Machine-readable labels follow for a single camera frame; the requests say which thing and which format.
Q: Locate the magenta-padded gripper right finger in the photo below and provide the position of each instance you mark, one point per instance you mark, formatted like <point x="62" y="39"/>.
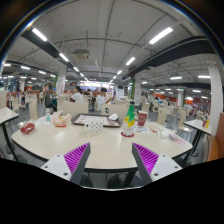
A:
<point x="160" y="163"/>

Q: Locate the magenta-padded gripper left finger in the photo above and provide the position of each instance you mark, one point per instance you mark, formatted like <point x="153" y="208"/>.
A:
<point x="61" y="164"/>

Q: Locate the green drink bottle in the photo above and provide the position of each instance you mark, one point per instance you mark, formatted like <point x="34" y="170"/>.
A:
<point x="129" y="120"/>

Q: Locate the clear plastic bag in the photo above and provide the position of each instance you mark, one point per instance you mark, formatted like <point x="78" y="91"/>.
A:
<point x="163" y="133"/>

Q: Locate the small red sachet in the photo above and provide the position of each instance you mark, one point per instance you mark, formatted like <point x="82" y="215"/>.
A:
<point x="153" y="129"/>

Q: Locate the crumpled food wrapper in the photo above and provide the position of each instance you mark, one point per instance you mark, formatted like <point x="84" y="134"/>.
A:
<point x="60" y="120"/>

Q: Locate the flat round red coaster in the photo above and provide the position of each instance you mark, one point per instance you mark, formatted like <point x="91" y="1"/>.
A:
<point x="126" y="135"/>

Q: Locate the white printed leaflet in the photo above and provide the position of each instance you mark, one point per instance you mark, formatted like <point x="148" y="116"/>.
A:
<point x="42" y="123"/>

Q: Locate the small clear sanitizer bottle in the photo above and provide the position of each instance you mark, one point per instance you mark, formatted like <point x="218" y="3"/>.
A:
<point x="48" y="117"/>

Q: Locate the red paper cup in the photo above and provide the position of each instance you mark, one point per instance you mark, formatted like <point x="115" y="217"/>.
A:
<point x="142" y="118"/>

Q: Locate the white polka-dot mug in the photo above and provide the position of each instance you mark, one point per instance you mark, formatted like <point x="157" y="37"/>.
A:
<point x="95" y="126"/>

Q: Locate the beige table with condiments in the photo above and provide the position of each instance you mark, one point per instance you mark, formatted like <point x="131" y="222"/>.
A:
<point x="196" y="125"/>

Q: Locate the dark tray with paper liner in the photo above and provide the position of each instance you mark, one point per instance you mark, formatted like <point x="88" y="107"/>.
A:
<point x="90" y="119"/>

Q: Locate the group of beige chairs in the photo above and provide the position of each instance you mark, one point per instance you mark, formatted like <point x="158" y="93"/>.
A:
<point x="75" y="108"/>

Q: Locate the orange chair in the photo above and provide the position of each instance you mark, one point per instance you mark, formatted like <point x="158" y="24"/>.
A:
<point x="216" y="143"/>

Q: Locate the white napkin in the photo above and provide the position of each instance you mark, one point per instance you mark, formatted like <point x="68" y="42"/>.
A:
<point x="113" y="117"/>

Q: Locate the person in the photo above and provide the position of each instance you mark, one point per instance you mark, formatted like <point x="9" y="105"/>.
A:
<point x="101" y="99"/>
<point x="47" y="98"/>
<point x="77" y="96"/>

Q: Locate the beige side table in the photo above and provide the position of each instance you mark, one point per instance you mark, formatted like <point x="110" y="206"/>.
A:
<point x="6" y="115"/>

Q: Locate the ceiling air conditioner unit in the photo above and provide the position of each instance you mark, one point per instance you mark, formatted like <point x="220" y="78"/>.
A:
<point x="81" y="54"/>

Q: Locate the group of ceiling lights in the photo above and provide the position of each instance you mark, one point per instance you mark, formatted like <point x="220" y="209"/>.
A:
<point x="161" y="35"/>

